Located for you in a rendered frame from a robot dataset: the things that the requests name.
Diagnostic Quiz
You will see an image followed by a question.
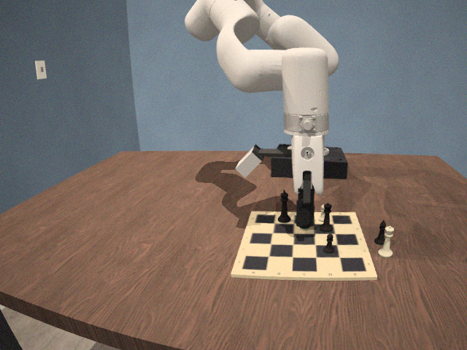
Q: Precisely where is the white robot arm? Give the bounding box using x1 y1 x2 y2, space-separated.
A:
185 0 339 178

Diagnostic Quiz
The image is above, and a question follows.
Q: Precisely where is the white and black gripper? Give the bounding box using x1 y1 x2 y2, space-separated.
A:
284 129 329 227

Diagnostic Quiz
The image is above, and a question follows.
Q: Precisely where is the white queen chess piece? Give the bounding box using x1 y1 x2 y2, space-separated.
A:
378 226 394 258

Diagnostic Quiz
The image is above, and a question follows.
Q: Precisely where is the cream chessboard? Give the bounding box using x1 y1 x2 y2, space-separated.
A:
231 211 377 281

